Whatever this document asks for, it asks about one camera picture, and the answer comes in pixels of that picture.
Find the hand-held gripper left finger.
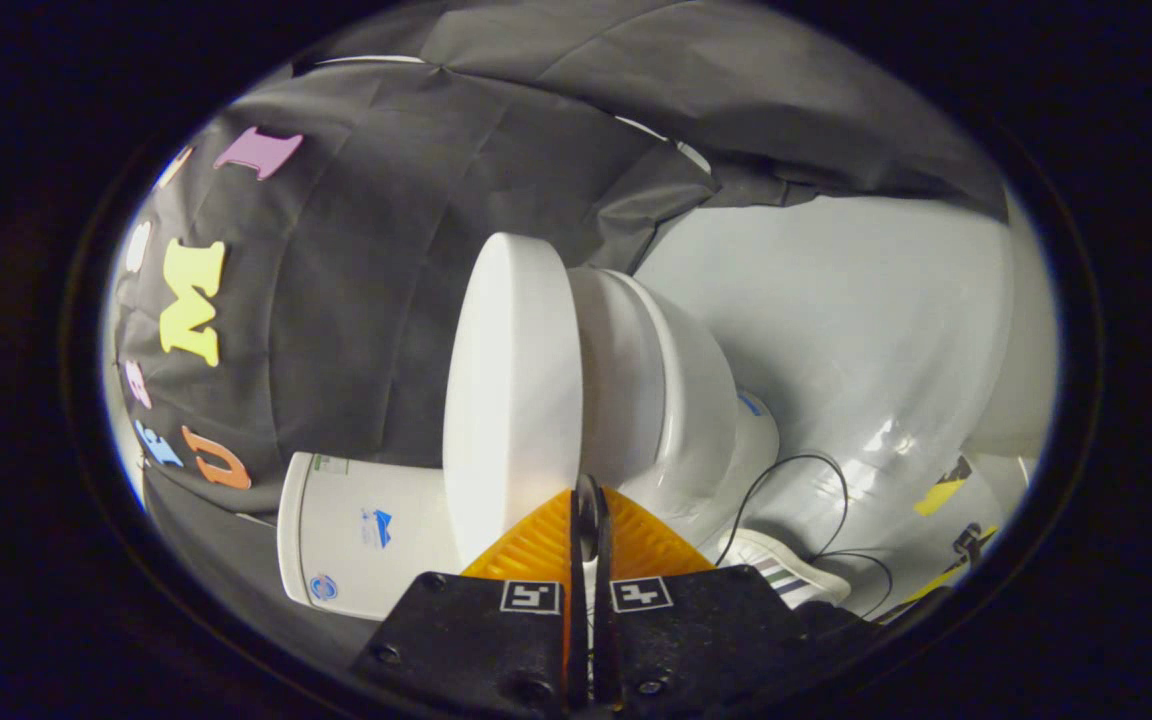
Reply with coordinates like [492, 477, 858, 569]
[350, 488, 593, 717]

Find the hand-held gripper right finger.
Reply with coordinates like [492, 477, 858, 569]
[591, 478, 842, 713]

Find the white toilet lid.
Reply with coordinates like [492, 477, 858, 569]
[442, 232, 586, 567]

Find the white toilet tank cover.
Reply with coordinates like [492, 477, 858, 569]
[277, 451, 315, 607]

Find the white ceramic toilet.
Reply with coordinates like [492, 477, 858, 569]
[296, 265, 783, 622]

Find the yellow floor tape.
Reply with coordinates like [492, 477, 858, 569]
[913, 455, 977, 518]

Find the black backdrop cloth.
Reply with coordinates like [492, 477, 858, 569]
[108, 0, 1013, 641]

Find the thin black cable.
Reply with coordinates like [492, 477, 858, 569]
[714, 452, 895, 619]

